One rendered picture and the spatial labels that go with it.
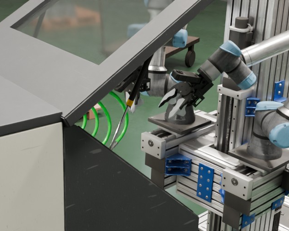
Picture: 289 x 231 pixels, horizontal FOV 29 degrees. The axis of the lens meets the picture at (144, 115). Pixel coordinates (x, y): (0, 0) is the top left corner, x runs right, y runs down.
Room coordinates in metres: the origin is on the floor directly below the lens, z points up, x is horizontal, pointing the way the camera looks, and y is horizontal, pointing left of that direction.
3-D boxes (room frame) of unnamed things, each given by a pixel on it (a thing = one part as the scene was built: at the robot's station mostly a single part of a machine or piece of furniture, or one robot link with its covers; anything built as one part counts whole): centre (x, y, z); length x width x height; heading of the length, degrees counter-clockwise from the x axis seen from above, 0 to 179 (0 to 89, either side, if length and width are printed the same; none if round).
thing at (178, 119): (2.54, -0.17, 1.09); 0.15 x 0.15 x 0.10
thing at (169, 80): (2.54, -0.17, 1.20); 0.13 x 0.12 x 0.14; 78
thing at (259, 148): (2.19, -0.52, 1.09); 0.15 x 0.15 x 0.10
